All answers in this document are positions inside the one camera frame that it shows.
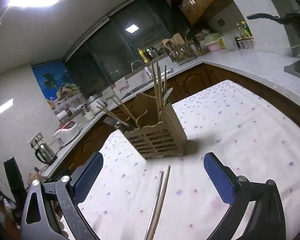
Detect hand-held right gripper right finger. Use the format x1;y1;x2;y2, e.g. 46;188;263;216
204;152;287;240

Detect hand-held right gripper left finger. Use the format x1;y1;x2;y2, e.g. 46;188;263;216
19;152;104;240

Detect wooden chopstick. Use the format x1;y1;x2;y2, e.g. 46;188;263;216
163;65;168;101
96;105;131;128
157;66;163;106
151;62;161;111
150;165;171;240
111;90;138;128

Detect metal chopstick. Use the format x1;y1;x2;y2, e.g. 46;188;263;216
143;171;165;240

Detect wooden utensil holder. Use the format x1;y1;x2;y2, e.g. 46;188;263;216
124;92;188;159

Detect steel electric kettle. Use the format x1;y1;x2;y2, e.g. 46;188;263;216
34;142;58;166

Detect white red rice cooker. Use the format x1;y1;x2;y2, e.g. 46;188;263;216
52;121;82;147

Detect glass jar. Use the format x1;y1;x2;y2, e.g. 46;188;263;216
81;105;95;120

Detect white dotted tablecloth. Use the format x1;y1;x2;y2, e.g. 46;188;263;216
60;79;300;240

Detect white electric pot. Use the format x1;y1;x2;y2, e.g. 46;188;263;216
86;94;108;111

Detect black upright panel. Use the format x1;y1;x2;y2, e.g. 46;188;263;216
4;156;25;203

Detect white spoon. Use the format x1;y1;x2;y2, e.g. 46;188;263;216
164;88;174;103

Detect hanging dishcloth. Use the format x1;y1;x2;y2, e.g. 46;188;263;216
115;76;130;92

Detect wooden lower cabinets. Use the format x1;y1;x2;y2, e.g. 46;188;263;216
44;64;300;180

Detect wooden cabinets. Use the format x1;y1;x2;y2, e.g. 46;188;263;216
44;64;300;180
149;0;223;25

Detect steel sink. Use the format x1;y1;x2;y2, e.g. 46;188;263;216
122;67;174;98

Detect chrome faucet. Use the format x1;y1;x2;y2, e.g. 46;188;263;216
131;60;152;79

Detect dark window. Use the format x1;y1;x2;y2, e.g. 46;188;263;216
64;0;188;93

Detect yellow bottle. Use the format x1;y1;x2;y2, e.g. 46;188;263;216
137;48;152;64

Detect wooden dish rack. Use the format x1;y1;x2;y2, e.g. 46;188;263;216
162;33;199;64

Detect green and pink bowls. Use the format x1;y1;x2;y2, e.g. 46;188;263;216
204;34;227;53

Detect clear plastic container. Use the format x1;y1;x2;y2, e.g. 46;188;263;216
221;35;238;52

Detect black pan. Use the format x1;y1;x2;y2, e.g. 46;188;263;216
247;12;300;43

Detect wooden upper cabinets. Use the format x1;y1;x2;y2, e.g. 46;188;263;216
149;0;223;25

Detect wall socket strip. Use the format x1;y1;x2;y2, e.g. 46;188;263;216
27;132;45;148

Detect wall poster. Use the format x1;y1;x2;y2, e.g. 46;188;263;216
31;60;82;110

